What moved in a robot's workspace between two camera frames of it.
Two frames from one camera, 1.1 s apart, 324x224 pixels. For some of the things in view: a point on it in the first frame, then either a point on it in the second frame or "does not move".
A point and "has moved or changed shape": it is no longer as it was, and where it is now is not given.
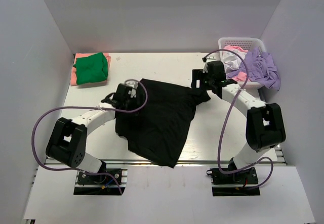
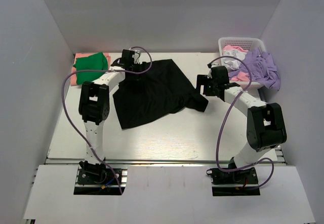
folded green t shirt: x=91 y=69 does not move
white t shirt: x=232 y=61 does not move
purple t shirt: x=262 y=69 does not move
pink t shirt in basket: x=241 y=77 does not move
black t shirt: x=157 y=132 has moved or changed shape
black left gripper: x=133 y=98 -> x=132 y=63
